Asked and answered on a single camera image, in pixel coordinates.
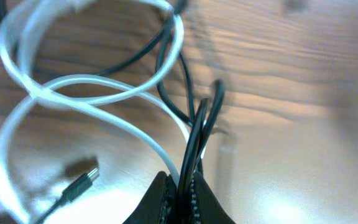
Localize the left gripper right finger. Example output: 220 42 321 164
190 172 235 224

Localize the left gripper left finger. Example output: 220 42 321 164
123 171 177 224

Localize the black usb cable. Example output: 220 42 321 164
0 0 226 224

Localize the white usb cable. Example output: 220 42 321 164
0 0 206 224

